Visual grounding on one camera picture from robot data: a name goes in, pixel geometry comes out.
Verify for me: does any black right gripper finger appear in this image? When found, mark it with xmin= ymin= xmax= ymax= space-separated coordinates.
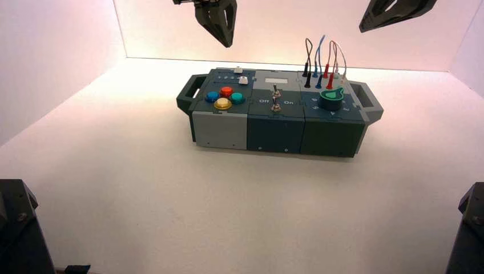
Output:
xmin=359 ymin=0 xmax=437 ymax=33
xmin=360 ymin=0 xmax=398 ymax=27

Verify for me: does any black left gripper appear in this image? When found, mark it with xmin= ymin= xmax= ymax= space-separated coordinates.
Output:
xmin=173 ymin=0 xmax=238 ymax=48

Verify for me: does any dark modular control box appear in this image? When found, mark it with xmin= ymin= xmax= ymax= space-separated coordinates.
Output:
xmin=176 ymin=68 xmax=384 ymax=159

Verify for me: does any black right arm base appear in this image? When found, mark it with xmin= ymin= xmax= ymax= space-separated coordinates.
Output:
xmin=446 ymin=182 xmax=484 ymax=274

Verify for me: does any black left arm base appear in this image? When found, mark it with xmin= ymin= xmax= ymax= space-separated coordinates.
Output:
xmin=0 ymin=179 xmax=56 ymax=274

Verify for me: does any yellow push button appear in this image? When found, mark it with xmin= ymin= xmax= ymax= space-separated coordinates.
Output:
xmin=213 ymin=97 xmax=233 ymax=111

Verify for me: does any green rotary knob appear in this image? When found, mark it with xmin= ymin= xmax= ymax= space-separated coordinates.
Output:
xmin=318 ymin=87 xmax=345 ymax=111

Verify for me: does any red jumper cable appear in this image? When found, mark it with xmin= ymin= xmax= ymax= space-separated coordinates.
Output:
xmin=323 ymin=40 xmax=338 ymax=90

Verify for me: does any black jumper cable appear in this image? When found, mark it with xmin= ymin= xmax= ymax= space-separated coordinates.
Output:
xmin=302 ymin=38 xmax=314 ymax=89

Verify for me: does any small black bracket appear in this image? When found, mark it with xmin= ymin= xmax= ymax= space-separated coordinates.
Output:
xmin=64 ymin=264 xmax=91 ymax=274

